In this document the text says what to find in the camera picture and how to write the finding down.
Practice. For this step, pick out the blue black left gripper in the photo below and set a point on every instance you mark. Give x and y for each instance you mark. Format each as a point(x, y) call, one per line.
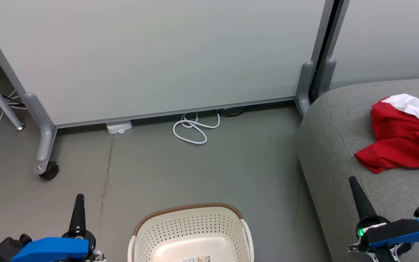
point(49, 249)

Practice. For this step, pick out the white basket label sticker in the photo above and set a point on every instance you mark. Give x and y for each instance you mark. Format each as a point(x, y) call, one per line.
point(196, 259)

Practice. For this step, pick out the grey partition foot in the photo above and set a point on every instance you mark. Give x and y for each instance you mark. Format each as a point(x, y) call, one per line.
point(304, 87)
point(326, 74)

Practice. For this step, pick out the narrow white partition panel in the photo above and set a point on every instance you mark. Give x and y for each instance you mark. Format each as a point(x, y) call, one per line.
point(387, 36)

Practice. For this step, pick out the wide white partition panel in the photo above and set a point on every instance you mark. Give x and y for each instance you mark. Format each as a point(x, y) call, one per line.
point(151, 54)

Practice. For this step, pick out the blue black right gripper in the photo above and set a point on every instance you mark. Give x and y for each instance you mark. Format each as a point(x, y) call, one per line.
point(395, 233)

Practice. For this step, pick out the red jersey with white lining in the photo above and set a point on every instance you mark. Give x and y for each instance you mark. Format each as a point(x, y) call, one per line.
point(402, 123)

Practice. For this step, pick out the grey partition leg with caster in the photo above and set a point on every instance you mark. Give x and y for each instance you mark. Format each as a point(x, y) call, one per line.
point(46, 138)

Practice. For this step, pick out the cream plastic laundry basket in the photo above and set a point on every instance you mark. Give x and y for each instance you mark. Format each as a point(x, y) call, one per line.
point(191, 233)

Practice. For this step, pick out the grey fabric sofa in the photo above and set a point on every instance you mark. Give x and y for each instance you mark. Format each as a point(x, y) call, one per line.
point(340, 163)

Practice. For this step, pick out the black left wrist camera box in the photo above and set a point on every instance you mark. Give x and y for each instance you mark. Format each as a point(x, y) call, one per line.
point(7, 247)

